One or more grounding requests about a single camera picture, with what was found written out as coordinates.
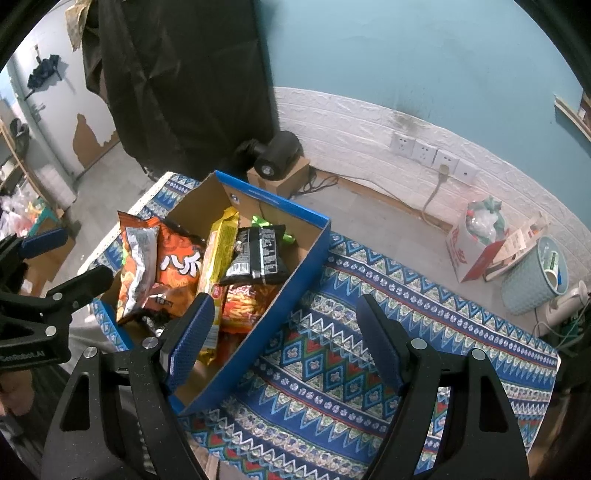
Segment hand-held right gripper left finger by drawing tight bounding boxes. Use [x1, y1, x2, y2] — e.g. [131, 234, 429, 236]
[41, 292, 217, 480]

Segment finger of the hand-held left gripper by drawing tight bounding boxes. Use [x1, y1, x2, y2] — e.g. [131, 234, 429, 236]
[0, 227, 69, 278]
[44, 265, 115, 319]

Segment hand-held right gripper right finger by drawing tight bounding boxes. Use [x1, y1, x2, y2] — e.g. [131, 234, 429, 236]
[356, 294, 531, 480]

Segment plain red snack packet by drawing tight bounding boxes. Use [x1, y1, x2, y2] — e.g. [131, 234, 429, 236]
[217, 330, 250, 365]

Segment dark orange patterned snack packet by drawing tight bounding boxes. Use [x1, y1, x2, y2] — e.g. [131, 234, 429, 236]
[139, 284, 188, 324]

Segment silver foil snack packet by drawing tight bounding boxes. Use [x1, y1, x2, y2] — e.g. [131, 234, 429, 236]
[115, 211, 162, 326]

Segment red cracker snack packet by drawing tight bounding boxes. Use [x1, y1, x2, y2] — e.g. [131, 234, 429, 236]
[222, 282, 278, 333]

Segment long yellow snack packet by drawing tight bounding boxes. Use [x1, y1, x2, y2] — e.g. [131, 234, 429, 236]
[196, 208, 241, 365]

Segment large orange chip packet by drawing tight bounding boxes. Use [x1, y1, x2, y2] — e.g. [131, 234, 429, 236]
[154, 219, 208, 319]

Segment blue cardboard box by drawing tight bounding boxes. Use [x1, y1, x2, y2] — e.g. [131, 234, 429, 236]
[92, 171, 332, 416]

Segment large black snack packet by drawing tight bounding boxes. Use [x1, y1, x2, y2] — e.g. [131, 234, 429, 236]
[218, 224, 289, 288]

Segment green snack packet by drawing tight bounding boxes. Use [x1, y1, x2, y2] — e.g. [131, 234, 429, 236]
[249, 215, 296, 244]

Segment person's left hand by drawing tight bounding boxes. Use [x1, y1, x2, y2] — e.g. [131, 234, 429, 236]
[0, 376, 38, 417]

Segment brown cardboard box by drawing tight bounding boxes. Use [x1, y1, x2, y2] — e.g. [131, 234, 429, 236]
[21, 222, 79, 296]

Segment colourful plastic bags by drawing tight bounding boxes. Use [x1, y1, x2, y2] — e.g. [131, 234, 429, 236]
[0, 194, 61, 232]

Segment blue patterned tablecloth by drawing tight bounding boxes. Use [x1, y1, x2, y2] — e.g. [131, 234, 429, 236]
[81, 172, 561, 480]

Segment wooden shelf rack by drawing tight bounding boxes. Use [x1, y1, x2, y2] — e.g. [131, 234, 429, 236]
[0, 117, 33, 195]

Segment white peeling door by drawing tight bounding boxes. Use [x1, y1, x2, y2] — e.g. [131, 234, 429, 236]
[7, 9, 125, 185]

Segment light blue waste bin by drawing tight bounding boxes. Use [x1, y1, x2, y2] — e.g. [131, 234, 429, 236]
[501, 236, 571, 315]

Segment crumpled plastic rubbish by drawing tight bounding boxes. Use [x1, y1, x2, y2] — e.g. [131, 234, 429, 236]
[464, 196, 506, 245]

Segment black umbrella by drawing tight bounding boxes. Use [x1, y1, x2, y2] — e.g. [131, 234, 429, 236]
[27, 54, 63, 89]

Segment white electric kettle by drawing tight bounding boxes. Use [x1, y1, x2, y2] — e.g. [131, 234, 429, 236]
[536, 281, 589, 340]

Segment small cardboard box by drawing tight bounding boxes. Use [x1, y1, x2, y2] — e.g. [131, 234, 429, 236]
[247, 157, 311, 199]

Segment black curtain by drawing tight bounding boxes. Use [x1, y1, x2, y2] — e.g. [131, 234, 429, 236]
[81, 0, 280, 176]

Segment tan crumpled paper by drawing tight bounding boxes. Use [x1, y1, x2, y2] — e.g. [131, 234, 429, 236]
[65, 0, 93, 51]

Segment grey plug with cable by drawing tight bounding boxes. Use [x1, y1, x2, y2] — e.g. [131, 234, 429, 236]
[422, 165, 451, 227]

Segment black cable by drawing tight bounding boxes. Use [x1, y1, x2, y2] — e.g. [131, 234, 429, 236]
[295, 168, 340, 197]

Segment white wall socket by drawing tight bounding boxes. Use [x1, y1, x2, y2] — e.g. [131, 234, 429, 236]
[455, 157, 481, 182]
[390, 131, 416, 155]
[412, 140, 437, 166]
[434, 148, 460, 174]

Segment wall shelf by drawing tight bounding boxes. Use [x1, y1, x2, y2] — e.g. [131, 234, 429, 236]
[553, 92, 591, 139]

